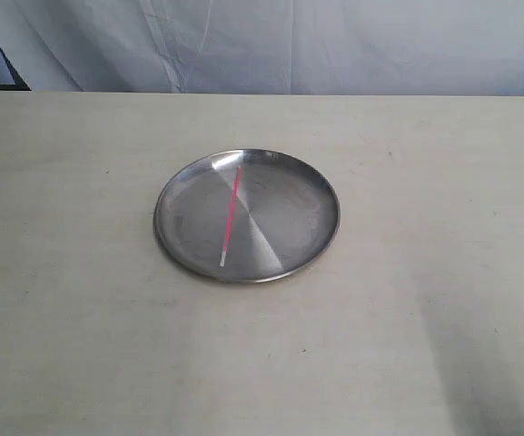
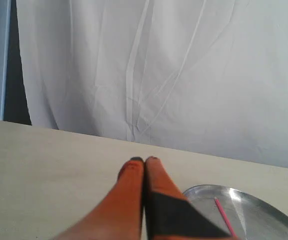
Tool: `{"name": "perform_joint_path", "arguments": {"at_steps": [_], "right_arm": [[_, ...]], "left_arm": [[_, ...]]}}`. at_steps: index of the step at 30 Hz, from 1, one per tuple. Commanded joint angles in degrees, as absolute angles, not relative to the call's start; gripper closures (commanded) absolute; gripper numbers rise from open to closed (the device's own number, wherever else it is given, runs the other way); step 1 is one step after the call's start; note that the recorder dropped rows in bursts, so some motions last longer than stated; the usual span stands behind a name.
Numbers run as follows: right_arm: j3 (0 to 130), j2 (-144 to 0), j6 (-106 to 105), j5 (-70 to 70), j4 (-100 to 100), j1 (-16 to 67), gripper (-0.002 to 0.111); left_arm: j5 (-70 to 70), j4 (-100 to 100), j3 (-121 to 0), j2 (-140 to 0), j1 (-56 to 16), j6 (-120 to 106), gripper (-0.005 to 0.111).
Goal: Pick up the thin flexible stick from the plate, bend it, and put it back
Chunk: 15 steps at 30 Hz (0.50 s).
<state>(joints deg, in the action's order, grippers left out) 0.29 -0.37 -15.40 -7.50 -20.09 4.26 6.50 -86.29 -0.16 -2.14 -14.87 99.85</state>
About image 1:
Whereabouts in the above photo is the pink and white stick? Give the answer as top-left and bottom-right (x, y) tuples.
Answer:
(219, 166), (242, 268)

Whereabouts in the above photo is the round stainless steel plate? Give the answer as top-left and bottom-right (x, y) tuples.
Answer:
(153, 149), (341, 283)

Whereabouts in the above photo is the white backdrop sheet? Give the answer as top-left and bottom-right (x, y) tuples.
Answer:
(0, 1), (524, 95)

